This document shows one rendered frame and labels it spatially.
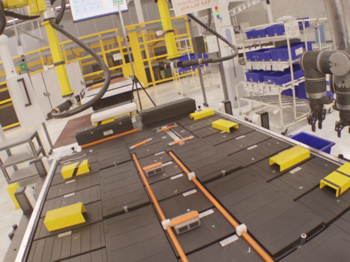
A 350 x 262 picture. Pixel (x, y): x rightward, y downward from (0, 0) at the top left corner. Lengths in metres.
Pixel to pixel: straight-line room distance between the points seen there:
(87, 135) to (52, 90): 8.68
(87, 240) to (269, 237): 0.56
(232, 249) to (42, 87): 10.11
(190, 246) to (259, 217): 0.21
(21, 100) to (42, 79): 6.59
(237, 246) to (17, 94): 3.61
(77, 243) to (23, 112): 3.19
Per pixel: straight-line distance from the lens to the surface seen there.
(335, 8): 1.51
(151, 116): 1.75
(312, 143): 1.35
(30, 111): 3.90
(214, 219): 0.75
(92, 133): 1.73
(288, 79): 3.75
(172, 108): 1.78
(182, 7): 1.82
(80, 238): 0.86
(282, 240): 0.67
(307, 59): 1.18
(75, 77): 10.20
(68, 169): 1.32
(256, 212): 0.75
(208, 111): 1.70
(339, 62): 1.09
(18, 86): 3.88
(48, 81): 10.37
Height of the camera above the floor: 1.51
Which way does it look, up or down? 18 degrees down
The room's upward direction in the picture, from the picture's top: 12 degrees counter-clockwise
